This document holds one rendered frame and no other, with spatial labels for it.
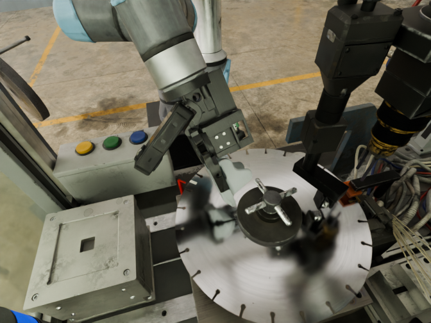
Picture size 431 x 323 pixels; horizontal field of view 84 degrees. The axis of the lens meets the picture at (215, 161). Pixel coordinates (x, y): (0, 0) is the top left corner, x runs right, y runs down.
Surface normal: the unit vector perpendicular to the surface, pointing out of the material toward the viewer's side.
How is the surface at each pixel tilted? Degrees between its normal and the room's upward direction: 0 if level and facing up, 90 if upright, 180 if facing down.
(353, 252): 0
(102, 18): 74
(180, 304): 0
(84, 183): 90
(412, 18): 0
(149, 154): 60
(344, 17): 45
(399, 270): 90
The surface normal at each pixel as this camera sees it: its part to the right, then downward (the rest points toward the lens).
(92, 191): 0.25, 0.71
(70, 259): -0.04, -0.67
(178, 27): 0.59, 0.07
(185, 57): 0.40, 0.18
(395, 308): -0.97, 0.22
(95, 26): -0.10, 0.78
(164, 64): -0.20, 0.47
